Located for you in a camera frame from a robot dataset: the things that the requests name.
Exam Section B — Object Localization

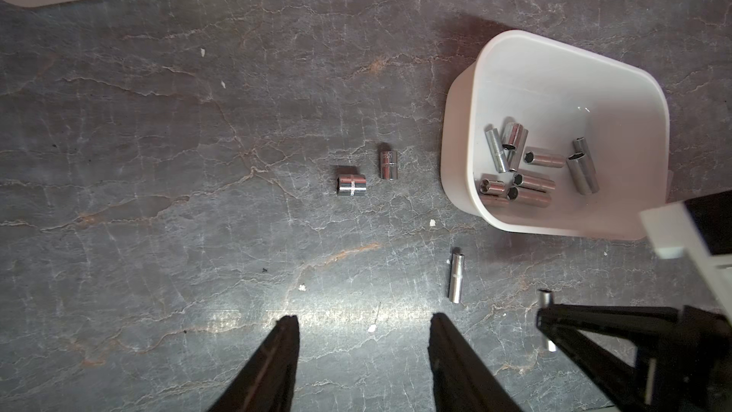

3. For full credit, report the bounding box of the white plastic storage box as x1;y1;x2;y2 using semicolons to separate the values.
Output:
440;31;670;240

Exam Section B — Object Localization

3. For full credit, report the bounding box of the chrome socket box front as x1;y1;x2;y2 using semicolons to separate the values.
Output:
507;186;552;208

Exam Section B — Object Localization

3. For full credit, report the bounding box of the wide chrome socket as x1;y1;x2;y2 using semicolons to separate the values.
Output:
337;174;367;196

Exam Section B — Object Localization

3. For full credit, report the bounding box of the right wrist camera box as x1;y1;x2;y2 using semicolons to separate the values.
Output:
640;191;732;318

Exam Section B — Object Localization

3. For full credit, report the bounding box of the thin chrome deep socket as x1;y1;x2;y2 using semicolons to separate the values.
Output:
448;252;465;304
538;289;557;353

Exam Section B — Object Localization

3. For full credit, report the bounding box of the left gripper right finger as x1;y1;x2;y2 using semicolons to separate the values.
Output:
428;313;520;411

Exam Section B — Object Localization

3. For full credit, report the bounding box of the short chrome socket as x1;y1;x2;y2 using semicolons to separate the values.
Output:
379;149;398;180

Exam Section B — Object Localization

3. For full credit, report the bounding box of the chrome deep socket in box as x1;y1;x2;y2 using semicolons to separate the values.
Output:
523;149;565;169

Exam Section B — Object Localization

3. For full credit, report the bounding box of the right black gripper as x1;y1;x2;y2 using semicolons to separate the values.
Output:
537;304;731;411

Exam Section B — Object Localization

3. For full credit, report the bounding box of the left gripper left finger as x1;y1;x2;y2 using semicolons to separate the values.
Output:
209;316;300;412

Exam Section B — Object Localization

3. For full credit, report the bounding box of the chrome long socket in box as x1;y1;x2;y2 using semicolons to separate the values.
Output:
485;128;509;174

